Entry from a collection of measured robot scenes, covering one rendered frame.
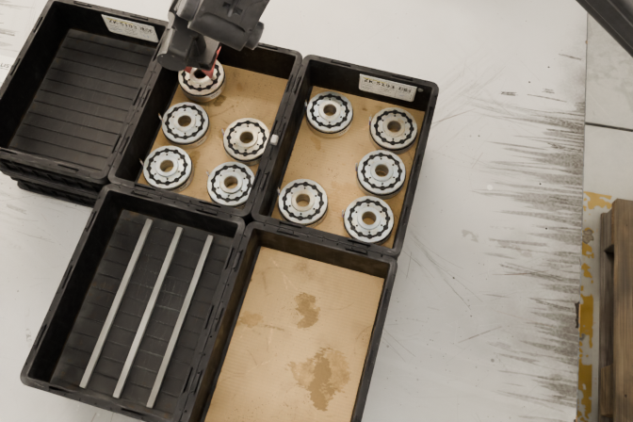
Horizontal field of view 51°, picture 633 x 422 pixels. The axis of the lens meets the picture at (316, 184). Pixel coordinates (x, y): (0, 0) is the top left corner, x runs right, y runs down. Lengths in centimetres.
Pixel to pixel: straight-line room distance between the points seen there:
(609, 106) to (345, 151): 144
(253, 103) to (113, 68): 34
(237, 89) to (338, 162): 30
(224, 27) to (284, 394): 71
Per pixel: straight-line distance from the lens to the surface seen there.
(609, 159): 257
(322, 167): 143
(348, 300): 133
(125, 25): 160
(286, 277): 135
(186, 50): 129
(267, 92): 152
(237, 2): 89
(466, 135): 165
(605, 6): 87
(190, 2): 90
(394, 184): 139
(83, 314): 141
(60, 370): 140
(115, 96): 159
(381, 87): 146
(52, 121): 160
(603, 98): 269
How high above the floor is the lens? 213
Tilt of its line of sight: 66 degrees down
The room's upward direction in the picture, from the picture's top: 1 degrees counter-clockwise
